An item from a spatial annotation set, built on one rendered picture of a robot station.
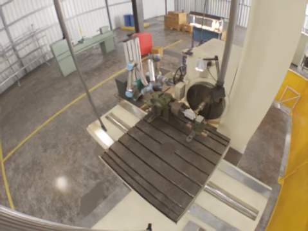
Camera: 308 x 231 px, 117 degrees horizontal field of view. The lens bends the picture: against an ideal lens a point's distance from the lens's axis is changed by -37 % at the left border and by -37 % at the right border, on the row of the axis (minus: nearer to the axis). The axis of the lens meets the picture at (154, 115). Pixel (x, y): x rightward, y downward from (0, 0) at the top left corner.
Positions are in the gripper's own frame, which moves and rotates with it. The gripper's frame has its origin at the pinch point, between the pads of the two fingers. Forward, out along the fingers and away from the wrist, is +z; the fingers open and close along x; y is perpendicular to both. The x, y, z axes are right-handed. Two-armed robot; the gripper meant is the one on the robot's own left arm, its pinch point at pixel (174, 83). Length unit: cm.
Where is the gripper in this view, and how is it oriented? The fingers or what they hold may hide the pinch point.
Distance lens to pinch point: 242.5
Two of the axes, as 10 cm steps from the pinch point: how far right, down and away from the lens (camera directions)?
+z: 7.5, 4.5, -4.8
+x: 5.7, -8.1, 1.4
